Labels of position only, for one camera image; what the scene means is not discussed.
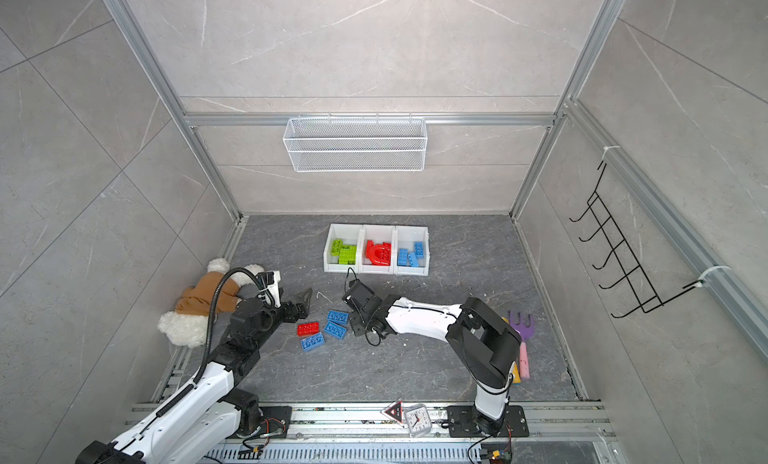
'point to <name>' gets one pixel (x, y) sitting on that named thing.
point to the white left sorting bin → (350, 234)
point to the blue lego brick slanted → (412, 260)
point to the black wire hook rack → (630, 270)
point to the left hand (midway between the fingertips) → (295, 283)
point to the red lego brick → (308, 329)
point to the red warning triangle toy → (395, 411)
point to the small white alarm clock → (418, 420)
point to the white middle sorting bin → (378, 233)
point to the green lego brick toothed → (336, 247)
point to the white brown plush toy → (188, 324)
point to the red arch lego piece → (378, 254)
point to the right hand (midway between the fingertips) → (360, 318)
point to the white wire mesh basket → (361, 145)
